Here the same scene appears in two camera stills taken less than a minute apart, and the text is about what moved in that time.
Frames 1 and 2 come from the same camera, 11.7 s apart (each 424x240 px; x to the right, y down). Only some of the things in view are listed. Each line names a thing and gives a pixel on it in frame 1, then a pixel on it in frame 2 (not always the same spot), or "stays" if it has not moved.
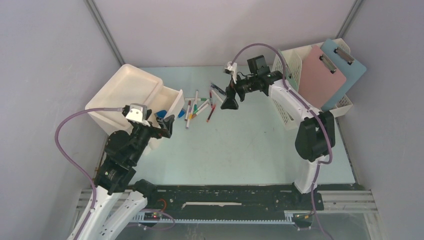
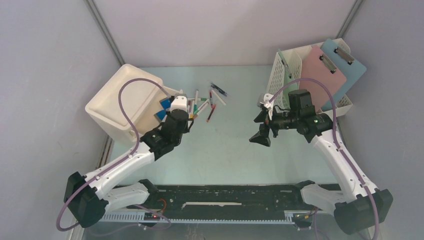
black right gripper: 230,102 to 258,138
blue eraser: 161,114 stays
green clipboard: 289,79 stays
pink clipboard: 320,77 stays
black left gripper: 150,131 to 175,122
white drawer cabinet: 128,87 stays
